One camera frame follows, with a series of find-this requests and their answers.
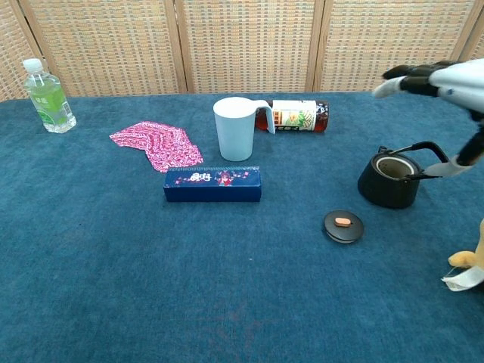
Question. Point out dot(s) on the woven bamboo folding screen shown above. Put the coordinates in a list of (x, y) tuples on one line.
[(242, 45)]

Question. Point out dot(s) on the yellow plush toy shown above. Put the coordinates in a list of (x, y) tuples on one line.
[(469, 264)]

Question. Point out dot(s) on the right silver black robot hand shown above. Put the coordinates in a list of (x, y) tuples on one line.
[(457, 83)]

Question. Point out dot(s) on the black teapot lid orange knob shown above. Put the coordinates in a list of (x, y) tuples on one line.
[(342, 228)]

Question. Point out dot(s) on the pink patterned cloth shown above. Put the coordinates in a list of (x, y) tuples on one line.
[(159, 145)]

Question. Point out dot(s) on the black cast iron teapot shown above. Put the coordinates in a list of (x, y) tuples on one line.
[(382, 193)]

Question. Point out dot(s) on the blue table mat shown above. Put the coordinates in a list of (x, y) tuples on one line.
[(189, 272)]

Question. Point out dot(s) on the dark blue printed box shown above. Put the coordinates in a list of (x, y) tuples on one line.
[(211, 189)]

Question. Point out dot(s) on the clear water bottle green label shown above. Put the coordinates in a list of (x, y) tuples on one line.
[(51, 102)]

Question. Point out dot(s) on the brown tea bottle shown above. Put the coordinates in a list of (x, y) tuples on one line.
[(298, 115)]

